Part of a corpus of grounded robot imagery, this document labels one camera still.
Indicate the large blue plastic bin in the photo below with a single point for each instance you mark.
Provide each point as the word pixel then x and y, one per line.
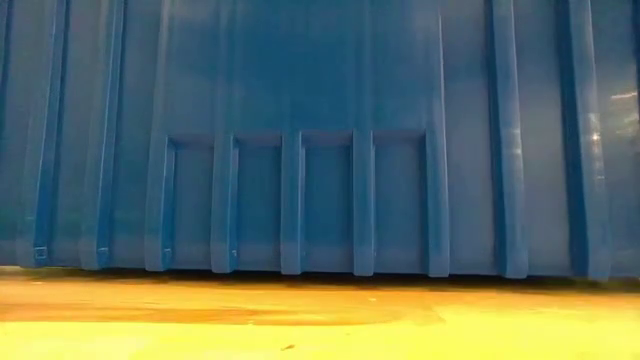
pixel 320 125

